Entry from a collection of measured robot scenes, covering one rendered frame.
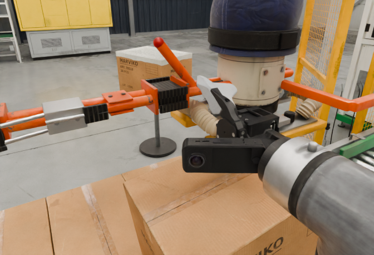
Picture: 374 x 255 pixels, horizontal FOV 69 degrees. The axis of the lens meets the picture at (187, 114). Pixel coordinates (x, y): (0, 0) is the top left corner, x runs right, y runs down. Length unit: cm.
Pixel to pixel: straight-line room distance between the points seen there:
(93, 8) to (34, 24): 145
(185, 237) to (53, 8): 733
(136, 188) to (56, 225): 63
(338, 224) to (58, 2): 767
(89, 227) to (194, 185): 66
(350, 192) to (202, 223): 51
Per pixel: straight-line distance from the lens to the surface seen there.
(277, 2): 64
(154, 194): 86
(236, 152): 38
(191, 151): 37
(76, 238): 136
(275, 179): 34
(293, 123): 77
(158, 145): 290
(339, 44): 184
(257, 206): 80
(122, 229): 134
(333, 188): 31
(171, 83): 64
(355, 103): 63
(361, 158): 211
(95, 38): 802
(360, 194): 31
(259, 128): 42
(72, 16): 783
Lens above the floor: 150
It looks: 24 degrees down
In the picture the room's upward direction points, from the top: straight up
